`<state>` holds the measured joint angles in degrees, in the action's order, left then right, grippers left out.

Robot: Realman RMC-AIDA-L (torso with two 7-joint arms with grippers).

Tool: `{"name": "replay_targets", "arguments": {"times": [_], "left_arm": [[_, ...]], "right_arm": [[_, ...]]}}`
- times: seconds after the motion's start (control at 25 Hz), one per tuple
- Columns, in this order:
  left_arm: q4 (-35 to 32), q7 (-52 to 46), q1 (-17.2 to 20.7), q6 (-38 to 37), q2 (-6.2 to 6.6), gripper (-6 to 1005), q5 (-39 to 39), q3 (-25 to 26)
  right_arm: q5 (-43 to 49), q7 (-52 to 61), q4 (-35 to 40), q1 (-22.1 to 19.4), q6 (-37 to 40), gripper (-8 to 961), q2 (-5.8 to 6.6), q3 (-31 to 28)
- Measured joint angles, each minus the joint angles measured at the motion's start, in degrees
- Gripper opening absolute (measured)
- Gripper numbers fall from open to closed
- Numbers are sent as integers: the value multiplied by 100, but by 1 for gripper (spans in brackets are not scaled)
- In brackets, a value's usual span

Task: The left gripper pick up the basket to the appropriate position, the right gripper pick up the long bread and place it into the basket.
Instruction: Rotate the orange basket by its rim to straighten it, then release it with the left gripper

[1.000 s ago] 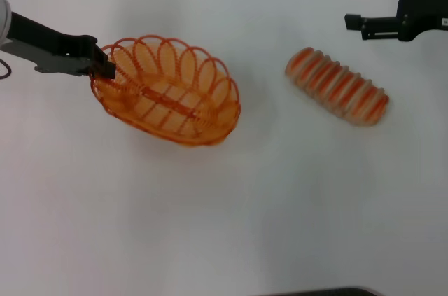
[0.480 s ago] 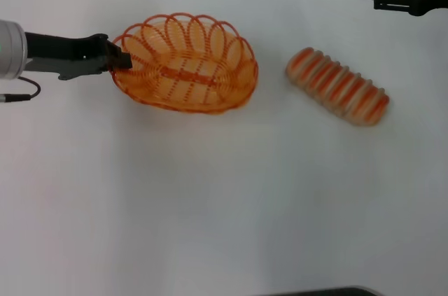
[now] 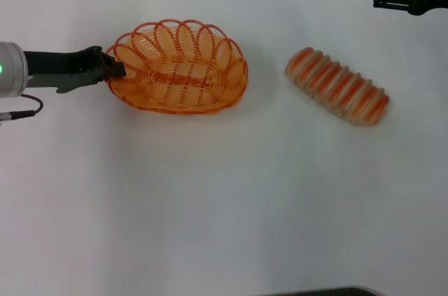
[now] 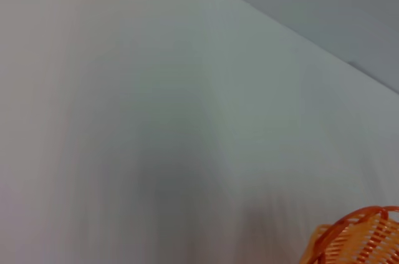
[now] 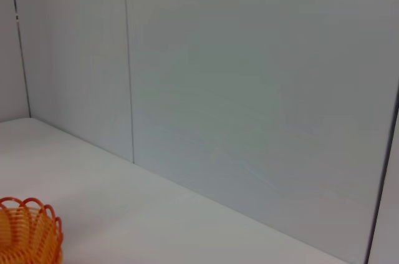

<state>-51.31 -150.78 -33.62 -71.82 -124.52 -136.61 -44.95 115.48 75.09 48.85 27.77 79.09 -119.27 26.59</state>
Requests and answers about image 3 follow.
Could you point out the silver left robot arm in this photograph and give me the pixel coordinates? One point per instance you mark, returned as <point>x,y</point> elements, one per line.
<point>12,70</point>

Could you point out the black robot torso edge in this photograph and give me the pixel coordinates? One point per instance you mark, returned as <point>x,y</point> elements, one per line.
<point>325,292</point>

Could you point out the striped orange bread loaf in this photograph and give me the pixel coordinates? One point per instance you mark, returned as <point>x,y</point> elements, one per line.
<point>336,86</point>

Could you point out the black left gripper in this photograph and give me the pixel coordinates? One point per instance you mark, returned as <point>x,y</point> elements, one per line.
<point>59,68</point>

